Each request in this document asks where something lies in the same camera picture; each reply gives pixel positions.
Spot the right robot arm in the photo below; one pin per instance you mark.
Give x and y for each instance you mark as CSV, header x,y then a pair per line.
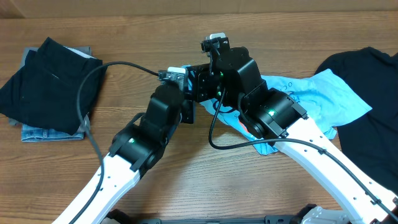
x,y
294,116

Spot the light blue t-shirt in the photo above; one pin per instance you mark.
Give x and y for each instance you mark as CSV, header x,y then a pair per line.
x,y
328,100

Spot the black t-shirt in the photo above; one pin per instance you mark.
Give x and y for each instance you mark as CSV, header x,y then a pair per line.
x,y
370,141

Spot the folded grey garment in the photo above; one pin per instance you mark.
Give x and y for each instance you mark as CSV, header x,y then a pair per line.
x,y
85,52

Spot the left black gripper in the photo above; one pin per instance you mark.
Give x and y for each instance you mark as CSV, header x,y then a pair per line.
x,y
189,107

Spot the folded blue jeans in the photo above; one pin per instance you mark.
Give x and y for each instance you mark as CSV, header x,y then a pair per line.
x,y
32,134

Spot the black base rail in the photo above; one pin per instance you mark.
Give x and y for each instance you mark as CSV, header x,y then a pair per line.
x,y
308,214

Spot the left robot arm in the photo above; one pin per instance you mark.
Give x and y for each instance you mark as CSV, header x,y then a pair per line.
x,y
134,150

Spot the folded black pants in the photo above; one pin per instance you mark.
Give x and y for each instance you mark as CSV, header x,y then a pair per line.
x,y
45,91

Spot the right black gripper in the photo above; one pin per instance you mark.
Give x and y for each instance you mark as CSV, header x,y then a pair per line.
x,y
203,87

